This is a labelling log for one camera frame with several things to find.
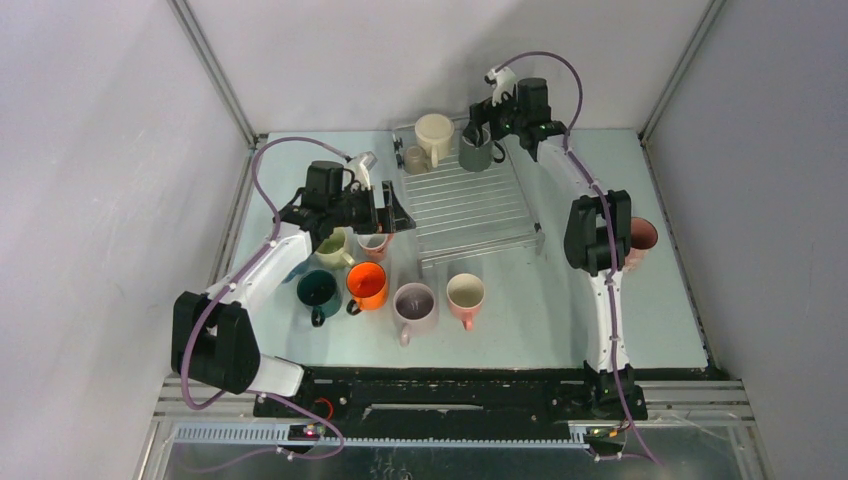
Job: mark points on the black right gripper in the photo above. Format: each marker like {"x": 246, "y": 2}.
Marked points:
{"x": 484, "y": 112}

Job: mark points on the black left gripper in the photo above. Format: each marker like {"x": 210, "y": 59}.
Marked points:
{"x": 389, "y": 219}

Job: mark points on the dark grey mug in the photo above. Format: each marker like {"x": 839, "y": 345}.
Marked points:
{"x": 477, "y": 154}

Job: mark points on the small salmon pink mug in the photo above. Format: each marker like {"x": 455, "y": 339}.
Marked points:
{"x": 375, "y": 246}

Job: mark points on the cream beige mug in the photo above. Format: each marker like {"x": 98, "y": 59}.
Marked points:
{"x": 434, "y": 134}

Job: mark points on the orange mug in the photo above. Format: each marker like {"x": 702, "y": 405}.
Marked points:
{"x": 368, "y": 285}

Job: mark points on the light green mug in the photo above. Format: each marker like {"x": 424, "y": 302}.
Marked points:
{"x": 334, "y": 253}

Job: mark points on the mauve grey mug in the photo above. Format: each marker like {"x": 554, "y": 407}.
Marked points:
{"x": 415, "y": 309}

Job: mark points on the light blue mug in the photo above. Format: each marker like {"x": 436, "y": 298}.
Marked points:
{"x": 298, "y": 270}

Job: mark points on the dark teal mug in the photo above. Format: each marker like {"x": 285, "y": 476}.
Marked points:
{"x": 318, "y": 291}

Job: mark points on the pink patterned mug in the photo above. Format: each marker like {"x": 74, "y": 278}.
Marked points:
{"x": 644, "y": 237}

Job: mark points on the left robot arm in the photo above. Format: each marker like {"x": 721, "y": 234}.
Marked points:
{"x": 213, "y": 341}

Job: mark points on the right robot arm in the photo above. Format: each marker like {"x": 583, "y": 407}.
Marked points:
{"x": 597, "y": 237}

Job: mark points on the clear acrylic dish rack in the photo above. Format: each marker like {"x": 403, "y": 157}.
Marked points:
{"x": 460, "y": 214}

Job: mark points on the small beige cup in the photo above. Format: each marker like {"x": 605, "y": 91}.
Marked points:
{"x": 416, "y": 161}

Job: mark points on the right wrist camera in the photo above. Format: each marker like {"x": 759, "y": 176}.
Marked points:
{"x": 503, "y": 81}

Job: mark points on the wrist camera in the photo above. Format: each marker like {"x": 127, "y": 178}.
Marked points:
{"x": 503, "y": 81}
{"x": 360, "y": 165}

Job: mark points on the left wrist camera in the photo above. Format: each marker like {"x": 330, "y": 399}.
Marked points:
{"x": 360, "y": 165}

